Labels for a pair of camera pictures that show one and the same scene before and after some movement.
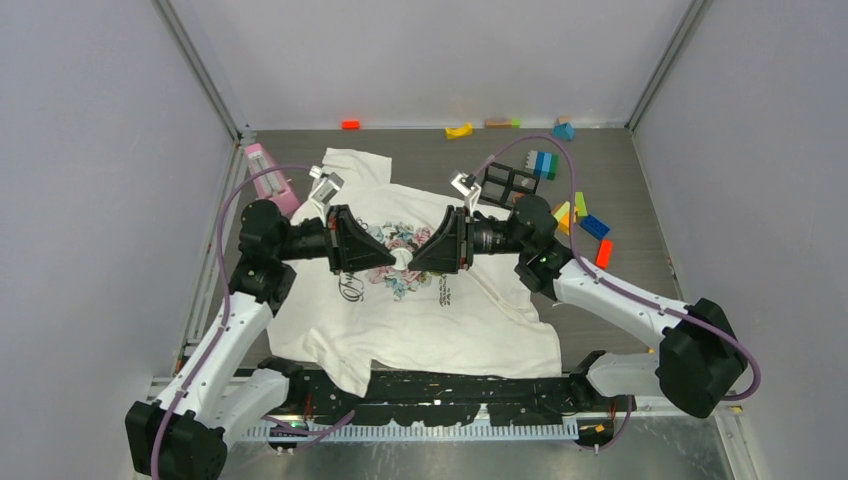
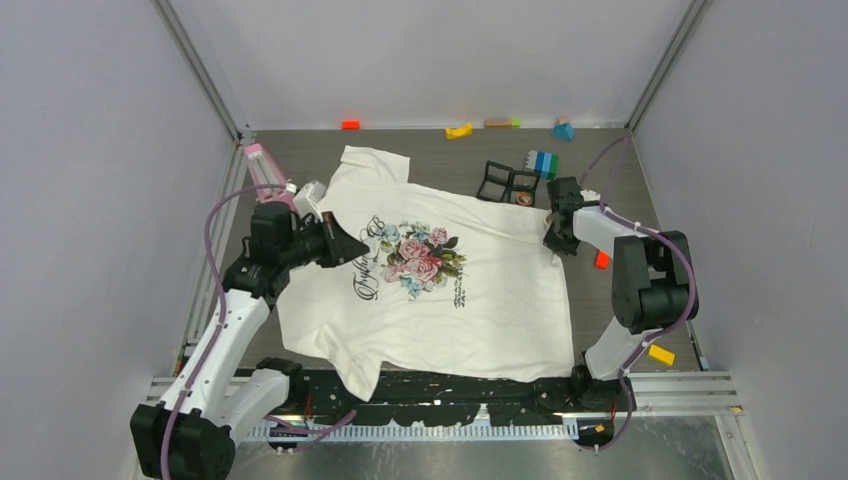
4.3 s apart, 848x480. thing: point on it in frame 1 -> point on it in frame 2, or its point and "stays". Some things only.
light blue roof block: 563,131 stays
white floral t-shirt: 427,324 stays
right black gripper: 451,249 -> 558,247
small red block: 351,124 stays
